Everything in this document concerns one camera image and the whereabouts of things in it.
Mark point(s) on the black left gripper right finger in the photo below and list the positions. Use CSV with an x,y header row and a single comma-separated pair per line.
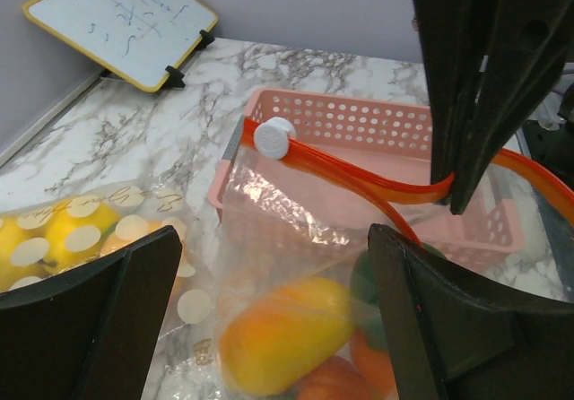
x,y
454,334

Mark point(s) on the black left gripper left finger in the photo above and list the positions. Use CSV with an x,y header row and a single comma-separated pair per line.
x,y
89,333

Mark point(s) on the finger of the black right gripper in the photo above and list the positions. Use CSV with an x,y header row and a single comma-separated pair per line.
x,y
451,33
526,50

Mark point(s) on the yellow lemon toy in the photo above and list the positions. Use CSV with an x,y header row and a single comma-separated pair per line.
x,y
76,231

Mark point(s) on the clear polka dot zip bag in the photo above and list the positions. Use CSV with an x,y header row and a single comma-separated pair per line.
x,y
190,301

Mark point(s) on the orange yellow mango toy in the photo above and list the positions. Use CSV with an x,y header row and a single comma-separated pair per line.
x,y
285,335

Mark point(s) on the clear bag with orange zipper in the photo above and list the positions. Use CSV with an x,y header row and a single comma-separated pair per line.
x,y
291,211

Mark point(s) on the orange tomato toy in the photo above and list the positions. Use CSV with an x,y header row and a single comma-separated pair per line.
x,y
374,365

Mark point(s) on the orange pumpkin toy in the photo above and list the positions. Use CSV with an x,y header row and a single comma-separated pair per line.
x,y
335,378

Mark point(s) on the pink plastic basket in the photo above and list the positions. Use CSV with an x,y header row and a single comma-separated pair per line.
x,y
394,141

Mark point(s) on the small whiteboard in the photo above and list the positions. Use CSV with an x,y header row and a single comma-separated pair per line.
x,y
143,42

